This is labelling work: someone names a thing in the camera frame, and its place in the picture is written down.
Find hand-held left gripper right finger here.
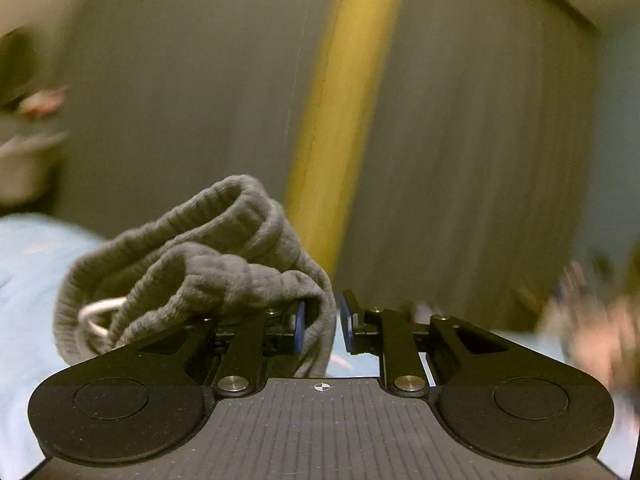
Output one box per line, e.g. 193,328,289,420
339,289,532,397

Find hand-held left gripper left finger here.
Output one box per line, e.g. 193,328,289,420
107,300,307,397

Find grey pants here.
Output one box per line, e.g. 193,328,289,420
52,174,338,378

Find blurred pale object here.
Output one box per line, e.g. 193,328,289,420
0,132,71,206

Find yellow curtain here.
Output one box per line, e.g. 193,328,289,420
285,0,413,281

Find pink plush toy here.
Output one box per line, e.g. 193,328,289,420
537,260,640,391

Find light blue printed bed sheet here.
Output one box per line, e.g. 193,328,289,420
0,212,640,478

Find grey curtain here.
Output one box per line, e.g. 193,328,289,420
50,0,351,241
332,0,608,333

